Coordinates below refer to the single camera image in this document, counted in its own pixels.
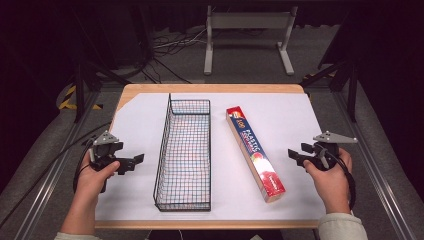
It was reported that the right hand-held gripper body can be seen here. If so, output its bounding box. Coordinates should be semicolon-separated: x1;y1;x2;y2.
311;130;359;172

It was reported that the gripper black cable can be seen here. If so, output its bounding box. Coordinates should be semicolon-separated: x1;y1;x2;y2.
0;122;113;230
328;146;357;212

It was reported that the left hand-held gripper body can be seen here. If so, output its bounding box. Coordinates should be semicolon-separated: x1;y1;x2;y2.
87;130;125;173

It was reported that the yellow black hazard tape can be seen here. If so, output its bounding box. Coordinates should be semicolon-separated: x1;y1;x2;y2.
58;84;104;111

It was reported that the bundle of floor cables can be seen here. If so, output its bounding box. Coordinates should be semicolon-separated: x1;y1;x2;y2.
133;26;209;85

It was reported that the black wire basket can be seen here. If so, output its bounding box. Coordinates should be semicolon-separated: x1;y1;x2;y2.
152;92;212;213

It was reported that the white paper sheet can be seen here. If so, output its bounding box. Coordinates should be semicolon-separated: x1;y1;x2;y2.
95;92;327;222

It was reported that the black tripod stand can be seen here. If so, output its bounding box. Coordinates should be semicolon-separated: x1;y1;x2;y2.
299;58;360;124
71;58;132;124

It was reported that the aluminium rail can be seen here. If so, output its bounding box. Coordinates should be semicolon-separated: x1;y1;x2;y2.
12;89;101;240
328;88;414;240

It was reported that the person's right hand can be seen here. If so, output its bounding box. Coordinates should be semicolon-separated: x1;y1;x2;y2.
303;147;354;215

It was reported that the person's left hand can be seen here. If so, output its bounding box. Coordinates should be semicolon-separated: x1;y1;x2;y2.
74;151;121;203

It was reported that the red blue plastic wrap box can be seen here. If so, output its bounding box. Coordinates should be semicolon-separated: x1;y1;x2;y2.
225;105;287;204

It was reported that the white metal stand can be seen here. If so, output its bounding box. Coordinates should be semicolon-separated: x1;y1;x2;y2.
203;4;299;77

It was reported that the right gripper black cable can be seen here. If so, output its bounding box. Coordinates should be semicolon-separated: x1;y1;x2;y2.
328;146;357;212

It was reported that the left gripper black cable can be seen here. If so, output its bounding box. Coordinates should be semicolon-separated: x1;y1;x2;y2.
0;122;113;230

